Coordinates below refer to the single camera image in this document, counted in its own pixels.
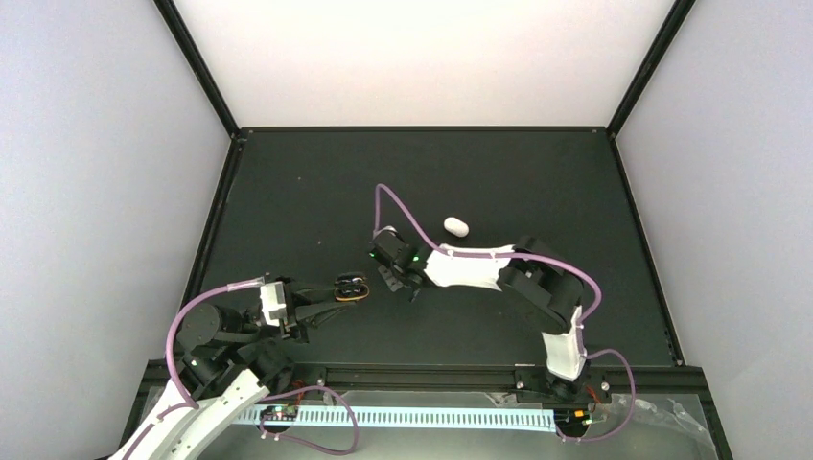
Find black earbuds charging case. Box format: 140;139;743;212
334;272;370;302

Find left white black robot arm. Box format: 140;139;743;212
113;273;370;459

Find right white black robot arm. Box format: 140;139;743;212
370;227;587;402

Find left green circuit board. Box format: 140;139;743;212
260;404;299;424

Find green circuit board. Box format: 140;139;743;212
554;409;606;426
260;404;299;424

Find right green circuit board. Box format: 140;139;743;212
554;409;606;426

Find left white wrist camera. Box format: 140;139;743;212
259;281;287;327

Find black enclosure frame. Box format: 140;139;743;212
114;0;735;460

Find white perforated cable duct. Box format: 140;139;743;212
232;404;556;433

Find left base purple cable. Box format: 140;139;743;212
253;383;363;457

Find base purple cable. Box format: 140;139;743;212
553;347;638;445
253;383;363;457

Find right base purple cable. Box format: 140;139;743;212
553;347;638;445

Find black aluminium mounting rail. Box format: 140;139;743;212
283;363;712;408

